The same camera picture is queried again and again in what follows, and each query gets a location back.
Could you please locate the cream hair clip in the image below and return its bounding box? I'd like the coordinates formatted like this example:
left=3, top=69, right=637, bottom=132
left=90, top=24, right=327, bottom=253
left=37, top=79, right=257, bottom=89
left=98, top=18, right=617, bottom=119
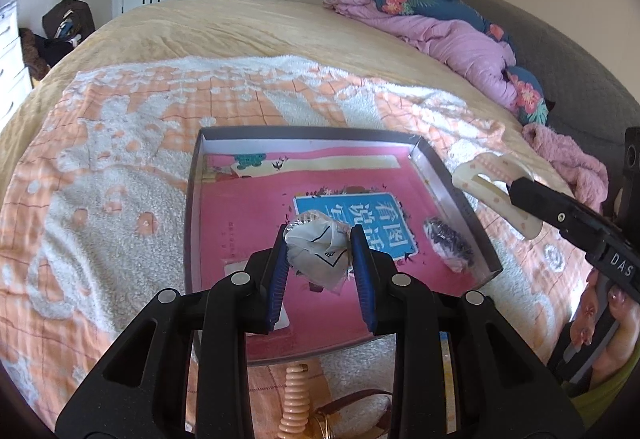
left=451, top=153, right=543, bottom=240

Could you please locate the pink fuzzy cloth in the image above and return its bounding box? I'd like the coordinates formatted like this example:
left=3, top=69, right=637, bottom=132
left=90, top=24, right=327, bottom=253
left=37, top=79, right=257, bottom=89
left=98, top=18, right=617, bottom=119
left=522, top=123, right=610, bottom=214

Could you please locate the orange and white blanket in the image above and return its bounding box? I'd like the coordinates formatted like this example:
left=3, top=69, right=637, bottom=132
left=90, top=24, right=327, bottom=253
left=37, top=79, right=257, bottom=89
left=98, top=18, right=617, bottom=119
left=0, top=54, right=601, bottom=439

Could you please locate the white dresser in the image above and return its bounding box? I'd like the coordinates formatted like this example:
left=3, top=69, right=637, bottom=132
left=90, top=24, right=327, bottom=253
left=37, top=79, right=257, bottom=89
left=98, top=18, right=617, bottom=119
left=0, top=1, right=33, bottom=120

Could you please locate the pearl hair tie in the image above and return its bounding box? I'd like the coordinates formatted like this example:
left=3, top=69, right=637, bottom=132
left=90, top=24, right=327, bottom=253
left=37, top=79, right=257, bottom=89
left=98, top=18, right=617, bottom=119
left=312, top=391, right=393, bottom=439

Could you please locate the black hair ties packet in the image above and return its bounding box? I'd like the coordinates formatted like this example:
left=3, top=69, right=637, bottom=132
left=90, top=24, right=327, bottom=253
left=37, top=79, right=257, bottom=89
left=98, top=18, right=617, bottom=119
left=422, top=216, right=476, bottom=274

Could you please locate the pink quilt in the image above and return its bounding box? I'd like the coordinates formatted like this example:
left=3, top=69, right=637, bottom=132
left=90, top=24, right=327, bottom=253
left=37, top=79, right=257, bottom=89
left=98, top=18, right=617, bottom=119
left=322, top=0, right=518, bottom=112

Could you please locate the yellow bedsheet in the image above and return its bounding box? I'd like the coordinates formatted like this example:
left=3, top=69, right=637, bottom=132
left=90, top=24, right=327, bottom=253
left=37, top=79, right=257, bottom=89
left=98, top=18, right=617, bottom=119
left=0, top=0, right=623, bottom=240

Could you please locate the white plastic bag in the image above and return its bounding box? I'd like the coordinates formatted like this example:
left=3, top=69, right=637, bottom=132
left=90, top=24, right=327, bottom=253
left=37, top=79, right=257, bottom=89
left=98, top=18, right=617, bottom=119
left=282, top=211, right=351, bottom=292

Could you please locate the pink book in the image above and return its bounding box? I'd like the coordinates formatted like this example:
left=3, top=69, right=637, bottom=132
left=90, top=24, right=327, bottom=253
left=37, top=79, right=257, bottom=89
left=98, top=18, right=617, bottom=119
left=200, top=149, right=481, bottom=355

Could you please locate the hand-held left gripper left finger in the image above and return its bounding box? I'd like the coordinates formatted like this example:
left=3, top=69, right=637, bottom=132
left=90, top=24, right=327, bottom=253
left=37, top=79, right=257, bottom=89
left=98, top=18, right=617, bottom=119
left=55, top=225, right=291, bottom=439

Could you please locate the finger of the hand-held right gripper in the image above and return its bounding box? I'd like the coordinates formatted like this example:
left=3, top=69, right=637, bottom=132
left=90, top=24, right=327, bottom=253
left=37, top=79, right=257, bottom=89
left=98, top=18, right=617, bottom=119
left=507, top=178, right=608, bottom=265

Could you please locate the person's right hand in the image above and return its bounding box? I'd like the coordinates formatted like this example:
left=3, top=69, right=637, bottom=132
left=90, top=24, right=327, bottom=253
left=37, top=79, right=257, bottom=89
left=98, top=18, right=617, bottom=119
left=572, top=269, right=640, bottom=375

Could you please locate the person's right forearm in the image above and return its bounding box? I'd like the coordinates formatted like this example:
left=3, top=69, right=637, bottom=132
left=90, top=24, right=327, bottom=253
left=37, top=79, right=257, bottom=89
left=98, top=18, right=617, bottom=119
left=570, top=359, right=638, bottom=430

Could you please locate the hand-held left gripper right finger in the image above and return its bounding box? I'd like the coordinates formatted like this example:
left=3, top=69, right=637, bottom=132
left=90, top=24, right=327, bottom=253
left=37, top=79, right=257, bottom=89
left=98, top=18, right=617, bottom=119
left=350, top=225, right=586, bottom=439

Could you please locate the grey headboard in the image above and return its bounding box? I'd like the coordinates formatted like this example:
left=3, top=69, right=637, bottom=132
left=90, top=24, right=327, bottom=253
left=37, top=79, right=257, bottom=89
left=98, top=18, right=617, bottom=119
left=437, top=0, right=640, bottom=160

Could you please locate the dark bag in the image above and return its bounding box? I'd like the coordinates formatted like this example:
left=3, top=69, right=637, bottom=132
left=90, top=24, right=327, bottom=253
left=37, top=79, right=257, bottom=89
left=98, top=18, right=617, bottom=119
left=41, top=0, right=96, bottom=42

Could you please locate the shallow grey cardboard box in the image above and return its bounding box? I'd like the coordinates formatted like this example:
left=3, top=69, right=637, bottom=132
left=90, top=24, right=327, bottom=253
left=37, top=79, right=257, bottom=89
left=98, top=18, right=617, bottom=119
left=184, top=127, right=502, bottom=367

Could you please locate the dark clothes pile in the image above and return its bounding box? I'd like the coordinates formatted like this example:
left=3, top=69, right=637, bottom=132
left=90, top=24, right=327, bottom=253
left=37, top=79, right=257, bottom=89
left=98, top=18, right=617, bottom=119
left=20, top=29, right=76, bottom=80

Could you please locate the peach ribbed hair claw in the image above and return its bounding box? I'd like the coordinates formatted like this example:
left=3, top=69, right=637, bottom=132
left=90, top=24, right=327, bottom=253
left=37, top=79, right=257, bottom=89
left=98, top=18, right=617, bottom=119
left=280, top=364, right=313, bottom=439

